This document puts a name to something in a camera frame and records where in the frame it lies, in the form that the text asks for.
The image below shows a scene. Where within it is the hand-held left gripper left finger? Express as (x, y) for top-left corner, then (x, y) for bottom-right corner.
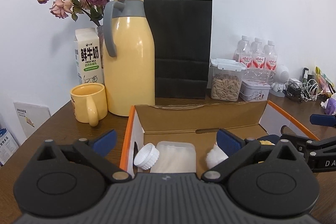
(37, 130), (132, 182)

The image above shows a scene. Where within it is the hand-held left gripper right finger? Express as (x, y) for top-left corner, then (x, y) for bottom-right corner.
(201, 129), (300, 182)

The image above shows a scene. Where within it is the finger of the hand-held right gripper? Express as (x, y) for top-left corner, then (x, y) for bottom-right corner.
(280, 126), (336, 155)
(310, 114), (336, 127)

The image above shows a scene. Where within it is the white fluffy ball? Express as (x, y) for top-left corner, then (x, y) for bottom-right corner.
(205, 144), (229, 169)

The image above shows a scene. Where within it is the red orange cardboard box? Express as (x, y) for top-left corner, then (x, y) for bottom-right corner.
(119, 101), (322, 180)

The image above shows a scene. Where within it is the white bottle cap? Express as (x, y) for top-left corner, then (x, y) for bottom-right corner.
(133, 143), (160, 169)

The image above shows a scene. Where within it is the clear plastic container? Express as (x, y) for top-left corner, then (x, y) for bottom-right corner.
(151, 141), (197, 174)

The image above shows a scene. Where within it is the purple tissue pack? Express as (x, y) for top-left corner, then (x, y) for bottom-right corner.
(321, 94), (336, 115)

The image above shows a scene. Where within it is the yellow green snack packet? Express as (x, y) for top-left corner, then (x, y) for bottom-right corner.
(315, 66), (336, 97)

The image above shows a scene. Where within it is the yellow mug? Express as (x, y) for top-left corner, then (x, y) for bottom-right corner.
(70, 83), (109, 127)

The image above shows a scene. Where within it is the white tin box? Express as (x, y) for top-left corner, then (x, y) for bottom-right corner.
(240, 79), (271, 102)

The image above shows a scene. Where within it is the clear seed container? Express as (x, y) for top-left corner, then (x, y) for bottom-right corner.
(209, 58), (247, 102)

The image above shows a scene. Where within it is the white round speaker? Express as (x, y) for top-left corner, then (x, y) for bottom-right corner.
(270, 64), (290, 97)

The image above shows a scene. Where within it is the water bottle red label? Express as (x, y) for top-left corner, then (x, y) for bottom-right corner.
(233, 35), (253, 69)
(263, 40), (278, 83)
(248, 37), (266, 80)

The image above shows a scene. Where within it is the yellow thermos jug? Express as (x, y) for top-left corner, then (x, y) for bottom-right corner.
(102, 0), (156, 117)

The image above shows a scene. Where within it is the white milk carton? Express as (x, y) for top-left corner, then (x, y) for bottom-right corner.
(73, 28), (105, 85)

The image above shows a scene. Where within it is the blue white box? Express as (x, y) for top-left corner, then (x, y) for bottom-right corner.
(0, 127), (19, 167)

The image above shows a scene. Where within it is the glass vase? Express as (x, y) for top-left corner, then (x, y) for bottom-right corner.
(97, 25), (106, 56)

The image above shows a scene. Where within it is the black paper bag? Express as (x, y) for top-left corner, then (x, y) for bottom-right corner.
(143, 0), (213, 99)

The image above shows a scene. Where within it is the white cable tangle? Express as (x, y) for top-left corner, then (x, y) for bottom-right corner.
(299, 78), (326, 102)

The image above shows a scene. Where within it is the black charger cable tangle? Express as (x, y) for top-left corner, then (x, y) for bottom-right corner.
(285, 82), (305, 103)

